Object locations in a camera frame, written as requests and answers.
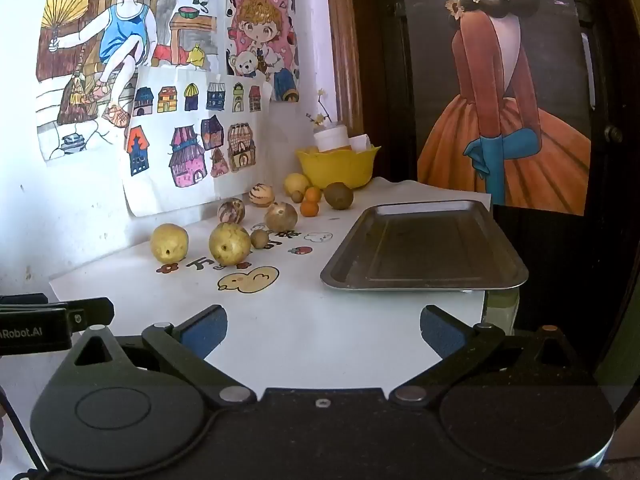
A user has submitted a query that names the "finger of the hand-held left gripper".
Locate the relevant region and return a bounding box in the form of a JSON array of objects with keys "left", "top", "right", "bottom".
[{"left": 65, "top": 297, "right": 115, "bottom": 334}]

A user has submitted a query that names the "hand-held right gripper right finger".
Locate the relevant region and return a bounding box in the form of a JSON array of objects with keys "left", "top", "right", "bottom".
[{"left": 389, "top": 305, "right": 599, "bottom": 407}]

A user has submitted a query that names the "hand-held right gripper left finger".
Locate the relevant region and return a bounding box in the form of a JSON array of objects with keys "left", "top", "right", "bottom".
[{"left": 62, "top": 304, "right": 258, "bottom": 408}]

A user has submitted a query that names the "metal tray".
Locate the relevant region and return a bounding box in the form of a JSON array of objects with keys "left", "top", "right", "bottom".
[{"left": 320, "top": 200, "right": 529, "bottom": 292}]

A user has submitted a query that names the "large yellow lemon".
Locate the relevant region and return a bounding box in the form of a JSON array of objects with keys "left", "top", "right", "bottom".
[{"left": 208, "top": 222, "right": 252, "bottom": 267}]

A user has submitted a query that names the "small yellow lemon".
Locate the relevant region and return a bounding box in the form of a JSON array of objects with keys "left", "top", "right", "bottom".
[{"left": 150, "top": 223, "right": 191, "bottom": 264}]

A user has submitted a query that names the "striped pepino melon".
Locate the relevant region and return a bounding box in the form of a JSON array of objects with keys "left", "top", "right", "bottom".
[
  {"left": 249, "top": 182, "right": 276, "bottom": 208},
  {"left": 217, "top": 198, "right": 247, "bottom": 225}
]

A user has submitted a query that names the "golden brown pepino melon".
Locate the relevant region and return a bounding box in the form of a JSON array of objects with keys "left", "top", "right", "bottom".
[{"left": 264, "top": 202, "right": 299, "bottom": 233}]

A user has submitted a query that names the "brown kiwi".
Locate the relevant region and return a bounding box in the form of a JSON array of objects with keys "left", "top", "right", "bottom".
[{"left": 324, "top": 181, "right": 355, "bottom": 210}]

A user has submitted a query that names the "colourful houses drawing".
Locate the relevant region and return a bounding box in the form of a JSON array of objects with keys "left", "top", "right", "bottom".
[{"left": 119, "top": 64, "right": 273, "bottom": 218}]

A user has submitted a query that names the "yellow plastic bowl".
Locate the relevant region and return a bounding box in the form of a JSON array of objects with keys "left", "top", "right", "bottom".
[{"left": 295, "top": 145, "right": 382, "bottom": 191}]

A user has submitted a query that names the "white and orange cup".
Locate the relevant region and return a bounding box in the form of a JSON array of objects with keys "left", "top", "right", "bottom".
[{"left": 313, "top": 122, "right": 352, "bottom": 153}]

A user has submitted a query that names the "orange dress girl poster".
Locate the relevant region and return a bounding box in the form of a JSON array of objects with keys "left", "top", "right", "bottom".
[{"left": 400, "top": 0, "right": 593, "bottom": 217}]

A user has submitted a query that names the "yellow flower twig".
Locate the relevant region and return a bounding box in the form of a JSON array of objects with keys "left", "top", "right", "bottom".
[{"left": 306, "top": 88, "right": 333, "bottom": 128}]

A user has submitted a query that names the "dark wooden cabinet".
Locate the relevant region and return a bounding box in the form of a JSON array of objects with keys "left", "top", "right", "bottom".
[{"left": 350, "top": 0, "right": 640, "bottom": 386}]

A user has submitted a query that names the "boy with fan drawing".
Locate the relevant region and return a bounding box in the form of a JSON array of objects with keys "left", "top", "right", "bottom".
[{"left": 34, "top": 0, "right": 223, "bottom": 163}]

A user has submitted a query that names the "girl with teddy drawing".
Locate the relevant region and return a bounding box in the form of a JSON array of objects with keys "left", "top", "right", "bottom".
[{"left": 222, "top": 0, "right": 301, "bottom": 103}]

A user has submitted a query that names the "black cable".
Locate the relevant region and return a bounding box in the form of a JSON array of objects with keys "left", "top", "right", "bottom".
[{"left": 0, "top": 386, "right": 45, "bottom": 467}]

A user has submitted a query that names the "brown wooden door frame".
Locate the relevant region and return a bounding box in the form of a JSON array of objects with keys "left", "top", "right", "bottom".
[{"left": 324, "top": 0, "right": 366, "bottom": 133}]

